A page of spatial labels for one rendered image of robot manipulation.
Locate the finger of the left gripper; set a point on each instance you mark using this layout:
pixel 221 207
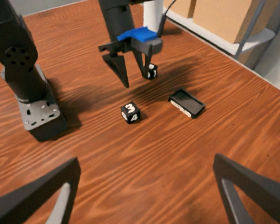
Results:
pixel 138 57
pixel 120 62

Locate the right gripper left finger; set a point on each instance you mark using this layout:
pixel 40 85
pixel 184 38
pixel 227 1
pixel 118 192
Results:
pixel 17 206

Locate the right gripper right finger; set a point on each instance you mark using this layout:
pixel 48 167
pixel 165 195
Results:
pixel 265 192

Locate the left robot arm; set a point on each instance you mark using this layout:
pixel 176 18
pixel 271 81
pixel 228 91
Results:
pixel 19 54

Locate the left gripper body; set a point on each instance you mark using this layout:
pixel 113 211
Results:
pixel 117 23

